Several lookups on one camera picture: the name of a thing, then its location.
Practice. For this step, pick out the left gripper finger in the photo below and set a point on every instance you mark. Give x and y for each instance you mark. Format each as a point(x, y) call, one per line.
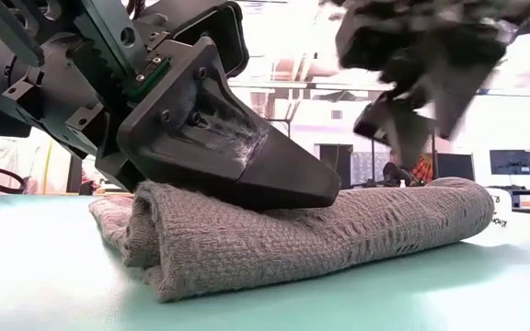
point(210, 138)

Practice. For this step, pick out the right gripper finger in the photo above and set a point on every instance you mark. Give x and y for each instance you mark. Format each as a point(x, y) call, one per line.
point(414, 138)
point(463, 87)

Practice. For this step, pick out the grey towel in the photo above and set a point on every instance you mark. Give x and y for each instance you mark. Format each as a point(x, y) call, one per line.
point(292, 243)

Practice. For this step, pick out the orange patterned poster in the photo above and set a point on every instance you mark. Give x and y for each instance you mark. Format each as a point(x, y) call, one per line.
point(423, 171)

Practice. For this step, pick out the person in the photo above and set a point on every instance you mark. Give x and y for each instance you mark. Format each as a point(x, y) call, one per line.
point(394, 174)

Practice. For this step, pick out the dark doorway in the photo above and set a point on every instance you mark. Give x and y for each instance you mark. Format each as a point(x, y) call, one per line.
point(331, 158)

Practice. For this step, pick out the wide black monitor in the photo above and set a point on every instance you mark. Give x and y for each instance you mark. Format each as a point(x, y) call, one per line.
point(511, 162)

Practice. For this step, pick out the white cloth cover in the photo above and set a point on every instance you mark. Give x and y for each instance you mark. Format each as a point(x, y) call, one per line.
point(61, 170)

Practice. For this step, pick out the narrow black panel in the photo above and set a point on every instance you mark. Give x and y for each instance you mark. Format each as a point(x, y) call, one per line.
point(74, 174)

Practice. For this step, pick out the teal table mat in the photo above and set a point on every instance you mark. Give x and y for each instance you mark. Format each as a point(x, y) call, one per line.
point(62, 285)

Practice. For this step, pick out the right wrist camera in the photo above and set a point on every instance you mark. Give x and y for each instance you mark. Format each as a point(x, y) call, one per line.
point(375, 117)

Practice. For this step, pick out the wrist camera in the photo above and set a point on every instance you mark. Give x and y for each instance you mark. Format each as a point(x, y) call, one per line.
point(375, 117)
point(237, 27)

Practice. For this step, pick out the suspended light rail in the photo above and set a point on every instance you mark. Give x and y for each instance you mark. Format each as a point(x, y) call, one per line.
point(292, 85)

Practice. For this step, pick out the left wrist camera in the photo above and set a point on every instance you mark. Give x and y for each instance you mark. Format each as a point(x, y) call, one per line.
point(237, 27)

